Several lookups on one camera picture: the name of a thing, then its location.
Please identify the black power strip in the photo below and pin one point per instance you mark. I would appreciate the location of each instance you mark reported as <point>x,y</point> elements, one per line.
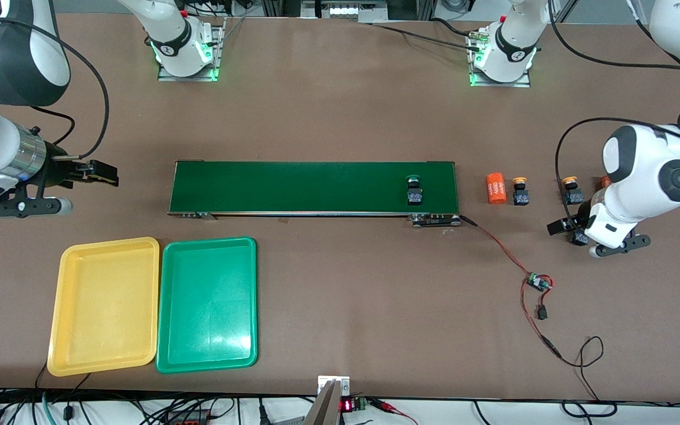
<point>189,418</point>

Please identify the green plastic tray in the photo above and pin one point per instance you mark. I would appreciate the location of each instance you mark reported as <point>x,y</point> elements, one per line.
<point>207,307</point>

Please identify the metal table edge bracket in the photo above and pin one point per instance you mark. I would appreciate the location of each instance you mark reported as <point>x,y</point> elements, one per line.
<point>323,381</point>

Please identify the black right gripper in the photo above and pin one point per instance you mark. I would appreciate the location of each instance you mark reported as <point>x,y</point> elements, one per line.
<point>58,170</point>

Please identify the small controller circuit board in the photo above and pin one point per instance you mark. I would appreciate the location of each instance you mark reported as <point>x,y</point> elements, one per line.
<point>536,281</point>

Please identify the metal rack device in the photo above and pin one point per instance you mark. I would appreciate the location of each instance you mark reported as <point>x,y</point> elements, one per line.
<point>346,9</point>

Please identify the red LED display module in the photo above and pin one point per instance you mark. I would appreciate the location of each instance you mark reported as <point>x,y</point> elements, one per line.
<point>347,405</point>

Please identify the yellow push button switch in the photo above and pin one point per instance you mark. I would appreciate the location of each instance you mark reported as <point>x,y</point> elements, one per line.
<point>520,196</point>
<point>573,195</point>

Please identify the yellow plastic tray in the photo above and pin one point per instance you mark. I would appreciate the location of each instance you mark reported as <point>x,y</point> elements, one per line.
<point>104,307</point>

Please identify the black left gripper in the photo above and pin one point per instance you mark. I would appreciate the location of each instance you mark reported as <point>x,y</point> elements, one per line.
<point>579,221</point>

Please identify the black inline rocker switch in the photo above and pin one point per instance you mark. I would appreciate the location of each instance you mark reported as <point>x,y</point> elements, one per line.
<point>542,313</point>

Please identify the red clip lead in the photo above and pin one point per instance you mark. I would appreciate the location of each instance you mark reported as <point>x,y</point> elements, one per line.
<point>388,406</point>

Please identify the green conveyor belt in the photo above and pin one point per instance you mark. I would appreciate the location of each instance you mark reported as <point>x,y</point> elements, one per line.
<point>316,186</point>

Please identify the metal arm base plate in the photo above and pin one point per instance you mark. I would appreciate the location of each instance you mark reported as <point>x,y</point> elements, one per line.
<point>219,59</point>
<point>502,84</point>

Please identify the grey metal mount bar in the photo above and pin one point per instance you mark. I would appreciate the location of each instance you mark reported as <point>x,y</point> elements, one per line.
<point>323,410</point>

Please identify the orange 4680 cylinder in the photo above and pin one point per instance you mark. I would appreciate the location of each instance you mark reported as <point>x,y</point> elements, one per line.
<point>605,182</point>
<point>496,189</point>

